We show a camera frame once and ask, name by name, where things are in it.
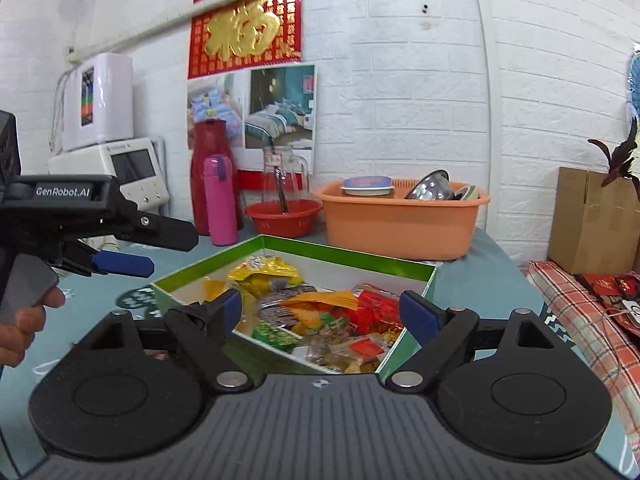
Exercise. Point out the blue lidded container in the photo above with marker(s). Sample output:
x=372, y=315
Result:
x=367, y=186

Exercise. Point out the red gold wall hanging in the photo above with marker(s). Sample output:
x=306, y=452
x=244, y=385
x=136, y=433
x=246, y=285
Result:
x=240, y=30

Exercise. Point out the red plaid cloth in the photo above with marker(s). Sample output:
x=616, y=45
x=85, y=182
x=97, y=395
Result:
x=575, y=310

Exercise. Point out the white dispenser with screen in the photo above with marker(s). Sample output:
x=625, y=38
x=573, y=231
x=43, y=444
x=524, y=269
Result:
x=150, y=195

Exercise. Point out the glass pitcher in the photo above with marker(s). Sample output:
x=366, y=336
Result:
x=297, y=180

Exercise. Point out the pink bottle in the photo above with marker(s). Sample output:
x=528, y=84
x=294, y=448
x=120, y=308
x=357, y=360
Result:
x=220, y=200

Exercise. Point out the yellow clear snack packet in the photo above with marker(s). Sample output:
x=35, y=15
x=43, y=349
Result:
x=212, y=290

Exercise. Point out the pale ceramic bowl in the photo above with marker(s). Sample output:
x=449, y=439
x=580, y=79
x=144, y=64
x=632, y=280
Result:
x=467, y=192

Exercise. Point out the orange snack packet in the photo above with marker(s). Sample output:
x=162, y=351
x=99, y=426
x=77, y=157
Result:
x=325, y=300

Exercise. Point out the metal bowl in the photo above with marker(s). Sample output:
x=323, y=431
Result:
x=430, y=187

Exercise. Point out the person's left hand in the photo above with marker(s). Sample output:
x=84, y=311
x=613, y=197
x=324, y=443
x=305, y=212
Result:
x=20, y=332

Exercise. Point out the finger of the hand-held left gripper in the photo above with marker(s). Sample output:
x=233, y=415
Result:
x=170, y=232
x=125, y=264

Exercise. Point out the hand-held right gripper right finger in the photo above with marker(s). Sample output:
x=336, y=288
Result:
x=417, y=315

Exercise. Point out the red thermos jug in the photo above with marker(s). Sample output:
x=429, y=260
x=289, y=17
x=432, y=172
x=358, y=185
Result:
x=210, y=135

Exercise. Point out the dark wooden stick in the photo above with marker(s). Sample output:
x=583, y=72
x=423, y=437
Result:
x=281, y=192

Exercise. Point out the large cardboard box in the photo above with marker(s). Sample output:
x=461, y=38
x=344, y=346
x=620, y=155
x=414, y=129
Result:
x=585, y=225

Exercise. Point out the green pea packet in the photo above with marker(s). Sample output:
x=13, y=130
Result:
x=272, y=335

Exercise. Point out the orange plastic basin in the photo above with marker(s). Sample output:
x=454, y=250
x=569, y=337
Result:
x=395, y=230

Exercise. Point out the teal printed tablecloth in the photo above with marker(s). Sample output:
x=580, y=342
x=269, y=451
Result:
x=490, y=285

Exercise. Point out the white water purifier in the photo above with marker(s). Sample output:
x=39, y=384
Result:
x=110, y=105

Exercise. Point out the red snack packet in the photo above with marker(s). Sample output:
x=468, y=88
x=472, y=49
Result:
x=372, y=310

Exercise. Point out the red paper strip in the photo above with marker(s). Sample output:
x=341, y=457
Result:
x=250, y=180

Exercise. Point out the purple leafed plant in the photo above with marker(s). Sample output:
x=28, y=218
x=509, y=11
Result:
x=622, y=160

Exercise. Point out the green cardboard box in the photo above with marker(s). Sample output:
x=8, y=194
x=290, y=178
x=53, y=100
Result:
x=350, y=267

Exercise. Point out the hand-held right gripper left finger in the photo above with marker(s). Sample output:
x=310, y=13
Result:
x=231, y=307

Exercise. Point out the red plastic basket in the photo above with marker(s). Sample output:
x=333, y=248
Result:
x=280, y=223

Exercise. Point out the red gift bag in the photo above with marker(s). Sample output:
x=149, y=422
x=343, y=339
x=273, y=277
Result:
x=600, y=287

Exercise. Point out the pink-edged clear snack packet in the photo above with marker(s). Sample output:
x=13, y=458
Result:
x=325, y=355

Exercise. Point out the large blue round wall decor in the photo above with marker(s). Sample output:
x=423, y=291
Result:
x=635, y=80

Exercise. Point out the green triangular candy packet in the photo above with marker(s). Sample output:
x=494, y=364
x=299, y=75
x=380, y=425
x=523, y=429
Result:
x=331, y=321

